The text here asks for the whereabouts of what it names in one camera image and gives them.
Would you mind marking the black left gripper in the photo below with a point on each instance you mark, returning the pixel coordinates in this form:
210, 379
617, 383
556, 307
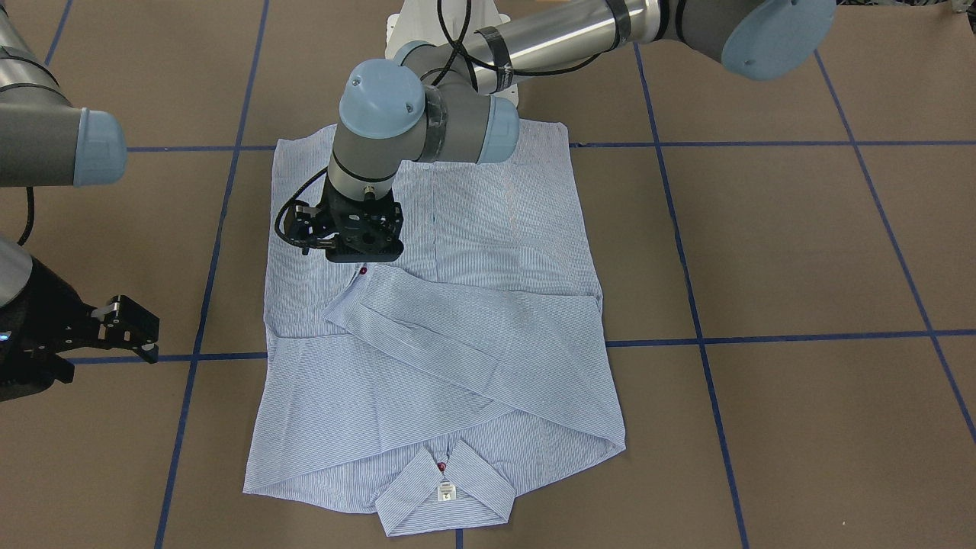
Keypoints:
309, 226

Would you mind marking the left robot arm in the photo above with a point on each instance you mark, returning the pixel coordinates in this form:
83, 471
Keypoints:
444, 102

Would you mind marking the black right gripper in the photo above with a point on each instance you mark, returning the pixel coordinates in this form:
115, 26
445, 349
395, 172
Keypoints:
47, 308

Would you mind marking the light blue striped shirt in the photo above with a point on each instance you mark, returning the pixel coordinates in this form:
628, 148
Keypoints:
434, 390

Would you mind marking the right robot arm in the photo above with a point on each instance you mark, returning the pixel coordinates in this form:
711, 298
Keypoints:
46, 141

